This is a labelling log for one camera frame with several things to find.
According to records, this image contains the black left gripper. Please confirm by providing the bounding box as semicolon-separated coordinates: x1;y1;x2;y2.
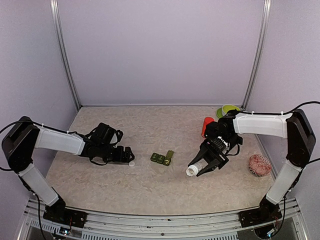
97;142;135;163

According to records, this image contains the white bottle cap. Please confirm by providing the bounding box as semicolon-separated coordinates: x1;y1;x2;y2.
128;161;135;167

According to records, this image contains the small white pill bottle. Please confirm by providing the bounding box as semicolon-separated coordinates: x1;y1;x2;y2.
185;162;204;177

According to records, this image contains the green pill organizer box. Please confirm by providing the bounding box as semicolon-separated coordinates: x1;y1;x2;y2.
150;150;175;166

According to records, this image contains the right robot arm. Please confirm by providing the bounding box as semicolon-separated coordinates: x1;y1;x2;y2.
181;106;320;216

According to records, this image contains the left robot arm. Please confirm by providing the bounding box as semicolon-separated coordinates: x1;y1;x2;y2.
1;116;135;223

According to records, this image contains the orange pill bottle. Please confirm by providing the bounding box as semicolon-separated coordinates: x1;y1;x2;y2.
201;116;215;138

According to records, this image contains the green plate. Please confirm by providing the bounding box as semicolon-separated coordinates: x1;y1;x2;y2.
216;107;227;119

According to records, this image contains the lime green bowl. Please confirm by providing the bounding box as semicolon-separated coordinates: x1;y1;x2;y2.
221;104;241;116

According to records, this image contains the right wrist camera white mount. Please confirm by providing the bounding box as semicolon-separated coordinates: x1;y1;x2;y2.
212;136;230;152

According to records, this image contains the front aluminium rail base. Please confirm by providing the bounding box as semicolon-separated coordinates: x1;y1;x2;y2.
17;197;308;240

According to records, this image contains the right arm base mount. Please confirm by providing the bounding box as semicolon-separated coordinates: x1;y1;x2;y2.
238;196;282;228

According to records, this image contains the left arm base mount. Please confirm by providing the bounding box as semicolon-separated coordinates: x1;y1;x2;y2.
43;198;88;229

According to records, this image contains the right aluminium frame post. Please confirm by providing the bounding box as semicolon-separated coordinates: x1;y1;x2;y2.
241;0;272;110

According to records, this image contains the aluminium frame post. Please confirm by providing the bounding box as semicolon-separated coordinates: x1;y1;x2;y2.
241;0;272;110
50;0;82;111

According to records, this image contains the left aluminium frame post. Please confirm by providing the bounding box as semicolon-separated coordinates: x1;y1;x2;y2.
50;0;82;111

